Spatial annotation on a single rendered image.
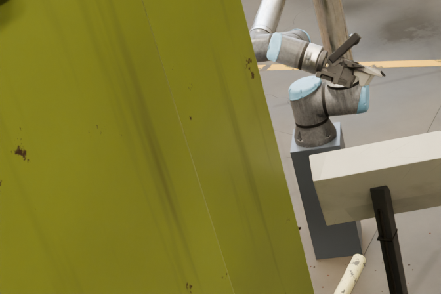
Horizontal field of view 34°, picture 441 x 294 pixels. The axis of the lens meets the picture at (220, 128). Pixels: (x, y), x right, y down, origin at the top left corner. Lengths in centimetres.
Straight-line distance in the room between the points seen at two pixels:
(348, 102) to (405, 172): 120
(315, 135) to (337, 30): 50
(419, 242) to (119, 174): 257
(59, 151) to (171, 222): 28
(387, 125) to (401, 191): 253
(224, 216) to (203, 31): 38
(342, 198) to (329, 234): 145
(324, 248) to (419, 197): 147
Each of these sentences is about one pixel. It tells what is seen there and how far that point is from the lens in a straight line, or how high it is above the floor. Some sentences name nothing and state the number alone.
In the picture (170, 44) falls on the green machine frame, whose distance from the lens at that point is 132.
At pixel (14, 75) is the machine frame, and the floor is 187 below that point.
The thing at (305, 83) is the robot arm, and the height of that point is 87.
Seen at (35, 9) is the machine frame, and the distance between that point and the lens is 94.
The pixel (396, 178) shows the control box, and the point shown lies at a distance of 191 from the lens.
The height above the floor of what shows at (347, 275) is 64.
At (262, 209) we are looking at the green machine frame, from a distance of 163.
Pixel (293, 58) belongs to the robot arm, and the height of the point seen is 131.
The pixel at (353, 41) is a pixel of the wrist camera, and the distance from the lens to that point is 222.
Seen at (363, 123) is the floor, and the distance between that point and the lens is 456.
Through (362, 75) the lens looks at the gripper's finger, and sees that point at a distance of 218.
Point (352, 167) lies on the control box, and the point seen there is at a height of 117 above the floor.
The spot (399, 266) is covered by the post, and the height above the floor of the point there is 82.
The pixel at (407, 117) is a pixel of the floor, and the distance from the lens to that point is 455.
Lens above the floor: 213
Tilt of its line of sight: 26 degrees down
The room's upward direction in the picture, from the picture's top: 16 degrees counter-clockwise
